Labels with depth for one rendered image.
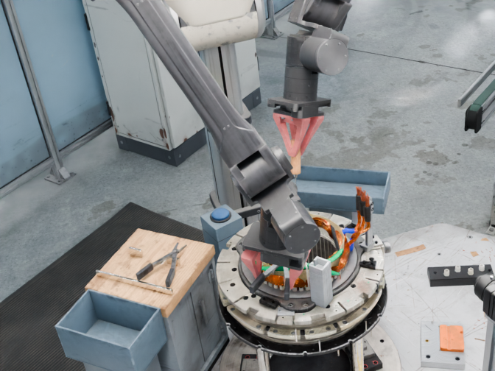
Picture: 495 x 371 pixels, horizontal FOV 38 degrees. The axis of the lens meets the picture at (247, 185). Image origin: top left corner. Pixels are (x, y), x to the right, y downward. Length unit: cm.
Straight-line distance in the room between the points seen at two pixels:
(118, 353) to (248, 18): 74
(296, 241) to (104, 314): 56
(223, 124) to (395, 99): 325
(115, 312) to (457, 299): 80
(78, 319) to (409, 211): 213
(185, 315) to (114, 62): 240
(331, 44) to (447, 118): 293
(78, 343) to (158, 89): 232
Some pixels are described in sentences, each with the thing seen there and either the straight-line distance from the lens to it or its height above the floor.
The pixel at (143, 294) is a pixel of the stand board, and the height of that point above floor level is 107.
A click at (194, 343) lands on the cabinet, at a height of 89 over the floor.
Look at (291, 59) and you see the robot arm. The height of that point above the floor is 149.
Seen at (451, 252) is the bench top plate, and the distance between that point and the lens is 189.
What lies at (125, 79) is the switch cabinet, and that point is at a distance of 372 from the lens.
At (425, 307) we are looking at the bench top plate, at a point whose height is 78.
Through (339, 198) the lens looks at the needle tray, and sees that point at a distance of 160.
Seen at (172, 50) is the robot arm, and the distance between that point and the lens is 100.
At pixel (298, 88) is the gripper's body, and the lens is 120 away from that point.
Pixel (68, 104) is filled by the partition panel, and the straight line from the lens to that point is 388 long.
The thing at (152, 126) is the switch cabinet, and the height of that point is 22.
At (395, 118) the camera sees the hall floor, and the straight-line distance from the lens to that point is 403.
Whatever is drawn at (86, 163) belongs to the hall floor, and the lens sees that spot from 401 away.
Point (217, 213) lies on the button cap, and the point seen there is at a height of 104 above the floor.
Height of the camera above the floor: 199
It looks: 34 degrees down
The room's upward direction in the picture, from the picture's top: 8 degrees counter-clockwise
